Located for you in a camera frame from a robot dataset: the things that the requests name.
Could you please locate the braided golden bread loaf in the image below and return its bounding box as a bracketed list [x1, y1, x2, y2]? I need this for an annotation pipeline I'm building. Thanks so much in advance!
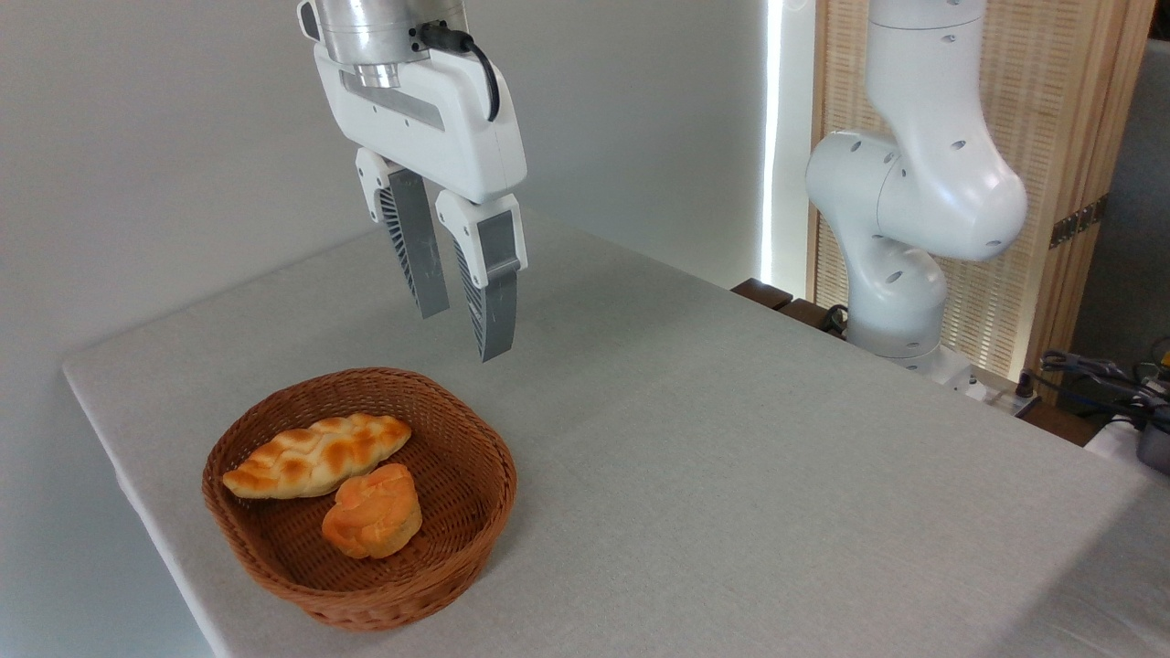
[222, 412, 413, 500]

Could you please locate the grey tablecloth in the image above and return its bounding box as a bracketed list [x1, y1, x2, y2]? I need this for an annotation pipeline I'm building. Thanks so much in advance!
[62, 206, 1170, 658]

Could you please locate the orange muffin-shaped bread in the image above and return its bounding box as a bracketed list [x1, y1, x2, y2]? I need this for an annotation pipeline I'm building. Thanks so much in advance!
[321, 462, 424, 560]

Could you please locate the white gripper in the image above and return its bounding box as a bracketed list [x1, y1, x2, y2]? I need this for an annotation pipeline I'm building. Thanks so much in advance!
[313, 42, 529, 364]

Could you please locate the black cable bundle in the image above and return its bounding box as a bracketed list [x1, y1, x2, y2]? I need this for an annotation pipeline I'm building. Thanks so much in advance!
[1015, 349, 1170, 432]

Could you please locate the silver cylindrical wrist flange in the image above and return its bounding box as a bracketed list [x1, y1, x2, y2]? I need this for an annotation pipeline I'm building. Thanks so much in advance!
[297, 0, 469, 90]

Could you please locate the black screen hinge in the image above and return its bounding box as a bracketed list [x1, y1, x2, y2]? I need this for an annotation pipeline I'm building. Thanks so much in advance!
[1049, 196, 1110, 249]

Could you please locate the brown wicker basket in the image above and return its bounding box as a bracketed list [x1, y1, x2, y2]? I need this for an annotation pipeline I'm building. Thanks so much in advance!
[202, 367, 518, 632]

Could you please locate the wooden slatted screen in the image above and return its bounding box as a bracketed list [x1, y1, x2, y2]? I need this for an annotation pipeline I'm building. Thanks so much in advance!
[809, 0, 1158, 404]

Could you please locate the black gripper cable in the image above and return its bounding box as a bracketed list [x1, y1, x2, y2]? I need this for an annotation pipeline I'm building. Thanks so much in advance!
[411, 22, 502, 123]

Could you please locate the dark brown wooden block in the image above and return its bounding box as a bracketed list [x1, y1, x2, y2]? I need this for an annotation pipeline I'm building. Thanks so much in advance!
[731, 278, 794, 312]
[777, 297, 848, 341]

